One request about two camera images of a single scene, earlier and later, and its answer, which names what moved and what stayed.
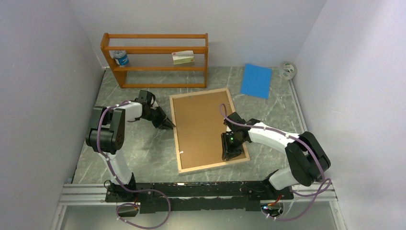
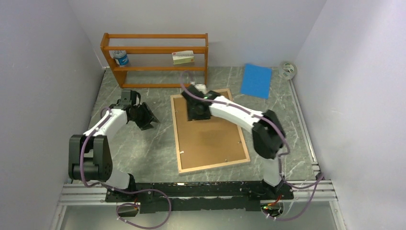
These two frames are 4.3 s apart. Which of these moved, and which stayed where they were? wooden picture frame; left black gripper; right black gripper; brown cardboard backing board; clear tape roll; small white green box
Moved: right black gripper; left black gripper
Stayed: brown cardboard backing board; clear tape roll; small white green box; wooden picture frame
